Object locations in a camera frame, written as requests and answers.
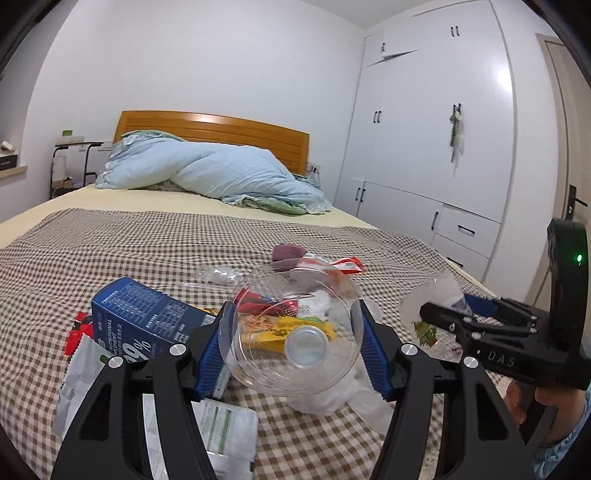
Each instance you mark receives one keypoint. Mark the person's right forearm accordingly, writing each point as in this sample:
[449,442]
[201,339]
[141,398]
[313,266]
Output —
[563,457]

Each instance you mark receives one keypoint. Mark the wooden bed frame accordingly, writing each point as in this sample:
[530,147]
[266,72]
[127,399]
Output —
[207,129]

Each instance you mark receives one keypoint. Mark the white wardrobe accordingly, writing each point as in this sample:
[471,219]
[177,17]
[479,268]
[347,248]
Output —
[415,138]

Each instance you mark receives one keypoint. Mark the white green label sachet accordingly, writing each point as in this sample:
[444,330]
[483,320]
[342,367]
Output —
[226,434]

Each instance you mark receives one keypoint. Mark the yellow snack packet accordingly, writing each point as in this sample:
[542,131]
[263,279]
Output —
[277,333]

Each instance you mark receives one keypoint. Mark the clear printed plastic wrapper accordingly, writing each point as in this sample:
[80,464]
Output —
[434,286]

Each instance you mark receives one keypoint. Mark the beige door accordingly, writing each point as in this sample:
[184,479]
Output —
[568,138]

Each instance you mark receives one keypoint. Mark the black frame bedside table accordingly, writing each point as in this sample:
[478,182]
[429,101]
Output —
[87,159]

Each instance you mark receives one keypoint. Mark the clear crumpled plastic wrapper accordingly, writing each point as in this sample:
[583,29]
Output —
[217,273]

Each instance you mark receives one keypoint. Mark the wooden windowsill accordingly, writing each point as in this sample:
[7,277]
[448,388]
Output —
[14,174]

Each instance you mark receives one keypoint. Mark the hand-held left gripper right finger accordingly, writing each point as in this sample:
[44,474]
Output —
[375,360]

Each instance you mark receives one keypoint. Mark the purple cloth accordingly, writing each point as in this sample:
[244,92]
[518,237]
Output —
[286,253]

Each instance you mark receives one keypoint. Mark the white plastic bag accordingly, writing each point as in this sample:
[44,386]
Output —
[323,401]

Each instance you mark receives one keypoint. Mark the black box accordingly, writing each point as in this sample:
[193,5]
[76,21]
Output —
[8,161]

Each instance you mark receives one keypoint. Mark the white green hanging ornament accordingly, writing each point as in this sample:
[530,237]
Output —
[457,134]

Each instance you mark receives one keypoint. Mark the red white snack packet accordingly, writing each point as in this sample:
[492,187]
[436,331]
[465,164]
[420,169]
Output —
[346,265]

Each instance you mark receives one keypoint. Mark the clear plastic bowl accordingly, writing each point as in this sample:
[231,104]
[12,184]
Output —
[295,344]

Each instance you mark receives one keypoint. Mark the person's right hand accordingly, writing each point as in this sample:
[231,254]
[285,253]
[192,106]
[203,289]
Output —
[565,410]

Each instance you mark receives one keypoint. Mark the red black snack packet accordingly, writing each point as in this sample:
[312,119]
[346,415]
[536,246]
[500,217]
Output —
[81,332]

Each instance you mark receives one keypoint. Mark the white wall socket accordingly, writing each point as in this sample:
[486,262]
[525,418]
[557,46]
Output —
[314,167]

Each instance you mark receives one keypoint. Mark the white foil sachet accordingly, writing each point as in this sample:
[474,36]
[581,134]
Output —
[83,383]

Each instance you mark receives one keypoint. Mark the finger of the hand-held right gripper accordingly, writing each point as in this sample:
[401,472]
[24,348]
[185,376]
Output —
[443,318]
[478,303]

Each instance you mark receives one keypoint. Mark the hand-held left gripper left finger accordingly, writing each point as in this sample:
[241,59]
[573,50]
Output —
[212,364]

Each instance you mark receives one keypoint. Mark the brown checked blanket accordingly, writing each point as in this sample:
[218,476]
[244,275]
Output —
[138,249]

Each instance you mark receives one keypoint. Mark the light blue duvet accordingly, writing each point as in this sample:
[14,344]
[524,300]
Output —
[221,170]

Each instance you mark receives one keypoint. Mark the dark blue carton box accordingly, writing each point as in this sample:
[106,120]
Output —
[138,318]

